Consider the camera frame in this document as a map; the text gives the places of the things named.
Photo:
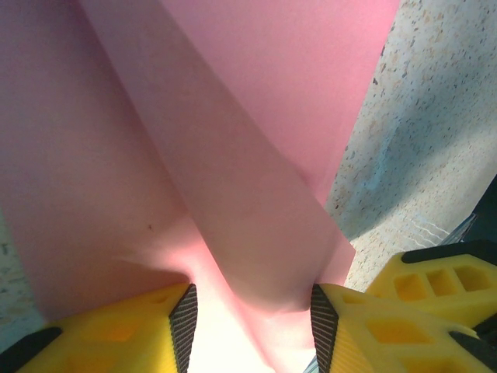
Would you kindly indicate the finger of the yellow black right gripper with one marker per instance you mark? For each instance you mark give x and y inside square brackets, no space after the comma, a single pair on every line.
[438,283]

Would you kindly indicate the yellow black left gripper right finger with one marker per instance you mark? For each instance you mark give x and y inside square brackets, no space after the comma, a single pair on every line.
[388,342]

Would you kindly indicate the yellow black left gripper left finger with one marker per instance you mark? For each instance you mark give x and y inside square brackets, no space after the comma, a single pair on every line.
[116,338]

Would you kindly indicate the pink cloth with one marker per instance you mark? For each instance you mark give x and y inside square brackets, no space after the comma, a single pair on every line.
[233,116]

